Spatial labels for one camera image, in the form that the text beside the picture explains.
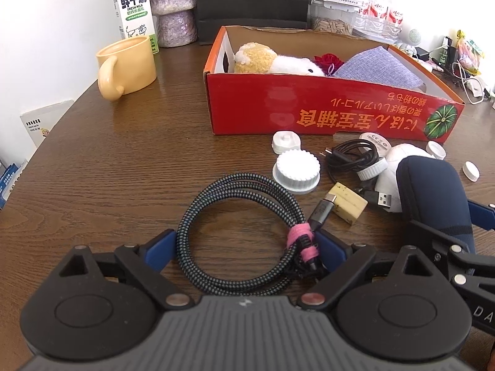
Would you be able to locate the black paper bag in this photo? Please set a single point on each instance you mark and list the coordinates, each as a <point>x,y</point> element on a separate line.
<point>251,0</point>

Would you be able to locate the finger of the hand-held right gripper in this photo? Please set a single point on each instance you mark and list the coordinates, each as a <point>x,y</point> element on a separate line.
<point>483,216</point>
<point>429,235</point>

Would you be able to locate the clear seed jar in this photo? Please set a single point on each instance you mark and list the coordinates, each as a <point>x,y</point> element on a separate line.
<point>332,19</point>

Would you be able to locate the white round cap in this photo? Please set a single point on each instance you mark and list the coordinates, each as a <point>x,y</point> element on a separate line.
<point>285,143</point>

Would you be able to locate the white ribbed jar lid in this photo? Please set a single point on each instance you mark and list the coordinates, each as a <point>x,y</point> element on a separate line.
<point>373,169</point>

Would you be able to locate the white robot speaker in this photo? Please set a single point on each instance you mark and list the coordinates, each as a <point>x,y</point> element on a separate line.
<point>413,38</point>

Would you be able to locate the navy zip case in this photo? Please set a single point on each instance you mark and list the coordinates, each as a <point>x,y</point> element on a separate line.
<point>433,189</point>

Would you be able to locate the red cardboard box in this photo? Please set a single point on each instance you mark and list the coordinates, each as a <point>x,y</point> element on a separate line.
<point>309,108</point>

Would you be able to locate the yellow snack packet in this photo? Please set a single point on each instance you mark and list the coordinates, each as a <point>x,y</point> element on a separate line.
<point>470,52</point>

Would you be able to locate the white wall panel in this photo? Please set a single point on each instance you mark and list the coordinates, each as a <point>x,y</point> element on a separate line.
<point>46,123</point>

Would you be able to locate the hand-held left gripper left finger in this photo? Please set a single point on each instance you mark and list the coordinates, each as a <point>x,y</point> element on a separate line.
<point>158,249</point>

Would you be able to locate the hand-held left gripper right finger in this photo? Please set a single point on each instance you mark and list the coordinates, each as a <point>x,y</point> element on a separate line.
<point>332,249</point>

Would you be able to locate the yellow ceramic mug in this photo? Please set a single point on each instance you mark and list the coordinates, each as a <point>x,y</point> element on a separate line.
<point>127,65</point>

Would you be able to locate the black power adapter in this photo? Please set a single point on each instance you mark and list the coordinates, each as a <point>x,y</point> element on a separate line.
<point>423,52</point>

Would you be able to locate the wide white ribbed lid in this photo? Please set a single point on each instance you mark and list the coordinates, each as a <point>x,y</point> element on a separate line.
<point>296,170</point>

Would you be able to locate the blue pet food bag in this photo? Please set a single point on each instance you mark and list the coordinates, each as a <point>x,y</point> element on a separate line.
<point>7,177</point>

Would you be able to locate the small pink case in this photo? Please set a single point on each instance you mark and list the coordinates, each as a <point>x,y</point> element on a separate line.
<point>436,65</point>

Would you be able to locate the red artificial rose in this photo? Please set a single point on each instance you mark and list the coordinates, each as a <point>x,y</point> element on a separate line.
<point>328,61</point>

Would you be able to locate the pale wooden block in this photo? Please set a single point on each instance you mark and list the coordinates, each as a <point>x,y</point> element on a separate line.
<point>350,203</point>

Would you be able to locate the purple textured vase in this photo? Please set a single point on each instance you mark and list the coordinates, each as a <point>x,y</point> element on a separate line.
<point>172,7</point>

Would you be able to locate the white milk carton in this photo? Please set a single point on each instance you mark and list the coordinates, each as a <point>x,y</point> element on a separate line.
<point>133,7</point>

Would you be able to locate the white and yellow plush hamster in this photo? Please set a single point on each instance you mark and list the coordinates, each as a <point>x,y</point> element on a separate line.
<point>270,62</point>

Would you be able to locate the small white bottle cap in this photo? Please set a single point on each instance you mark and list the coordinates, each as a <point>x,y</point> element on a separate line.
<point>436,150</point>
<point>471,171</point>

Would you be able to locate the purple fabric pouch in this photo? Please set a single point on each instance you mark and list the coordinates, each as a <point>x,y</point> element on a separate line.
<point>381,65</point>

